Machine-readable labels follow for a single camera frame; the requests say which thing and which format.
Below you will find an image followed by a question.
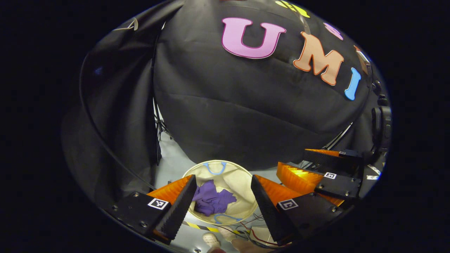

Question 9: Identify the yellow black floor tape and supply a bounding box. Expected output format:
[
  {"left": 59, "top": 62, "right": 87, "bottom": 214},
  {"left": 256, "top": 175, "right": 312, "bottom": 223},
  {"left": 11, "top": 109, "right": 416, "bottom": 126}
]
[{"left": 183, "top": 221, "right": 243, "bottom": 235}]

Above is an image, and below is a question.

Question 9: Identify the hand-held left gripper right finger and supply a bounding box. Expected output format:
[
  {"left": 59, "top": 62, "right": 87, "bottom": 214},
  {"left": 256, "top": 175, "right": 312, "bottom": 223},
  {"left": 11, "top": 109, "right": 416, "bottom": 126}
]
[{"left": 251, "top": 175, "right": 347, "bottom": 246}]

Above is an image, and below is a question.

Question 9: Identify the purple ribbed shirt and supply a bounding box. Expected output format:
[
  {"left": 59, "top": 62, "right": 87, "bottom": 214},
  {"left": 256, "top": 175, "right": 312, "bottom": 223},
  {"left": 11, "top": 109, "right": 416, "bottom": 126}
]
[{"left": 192, "top": 180, "right": 237, "bottom": 216}]

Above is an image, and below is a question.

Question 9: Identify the person's white shoe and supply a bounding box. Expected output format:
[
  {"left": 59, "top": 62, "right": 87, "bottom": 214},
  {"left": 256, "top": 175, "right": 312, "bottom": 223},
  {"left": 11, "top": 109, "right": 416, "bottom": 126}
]
[{"left": 202, "top": 232, "right": 221, "bottom": 248}]

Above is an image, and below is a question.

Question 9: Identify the black backdrop stand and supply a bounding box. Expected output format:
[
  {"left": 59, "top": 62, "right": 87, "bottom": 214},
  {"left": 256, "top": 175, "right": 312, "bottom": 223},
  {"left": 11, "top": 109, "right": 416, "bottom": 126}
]
[{"left": 152, "top": 21, "right": 173, "bottom": 166}]

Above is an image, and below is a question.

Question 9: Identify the cream laundry hamper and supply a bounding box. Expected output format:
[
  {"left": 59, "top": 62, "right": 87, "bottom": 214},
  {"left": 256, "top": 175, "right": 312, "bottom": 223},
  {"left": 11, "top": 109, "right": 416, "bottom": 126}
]
[{"left": 182, "top": 160, "right": 259, "bottom": 225}]

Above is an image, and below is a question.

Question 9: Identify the tangle of floor cables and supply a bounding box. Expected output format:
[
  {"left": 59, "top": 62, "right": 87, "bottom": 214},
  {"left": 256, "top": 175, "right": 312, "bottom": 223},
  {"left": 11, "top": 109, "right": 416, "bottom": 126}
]
[{"left": 225, "top": 214, "right": 282, "bottom": 248}]

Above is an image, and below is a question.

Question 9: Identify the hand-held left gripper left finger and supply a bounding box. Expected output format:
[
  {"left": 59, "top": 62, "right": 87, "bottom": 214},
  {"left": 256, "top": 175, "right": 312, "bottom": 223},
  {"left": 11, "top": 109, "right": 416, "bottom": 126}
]
[{"left": 105, "top": 174, "right": 198, "bottom": 246}]

